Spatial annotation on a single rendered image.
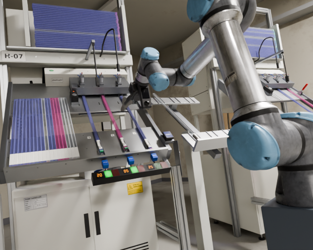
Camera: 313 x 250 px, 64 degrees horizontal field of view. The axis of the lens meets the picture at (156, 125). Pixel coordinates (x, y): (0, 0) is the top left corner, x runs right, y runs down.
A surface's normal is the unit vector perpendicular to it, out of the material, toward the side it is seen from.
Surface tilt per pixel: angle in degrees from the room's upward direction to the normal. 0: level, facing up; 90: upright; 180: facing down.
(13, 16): 90
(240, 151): 98
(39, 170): 133
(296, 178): 73
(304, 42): 90
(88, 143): 43
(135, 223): 90
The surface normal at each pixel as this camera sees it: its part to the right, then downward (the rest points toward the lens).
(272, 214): -0.69, 0.02
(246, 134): -0.83, 0.19
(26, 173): 0.37, 0.58
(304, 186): -0.49, -0.32
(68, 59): 0.40, -0.14
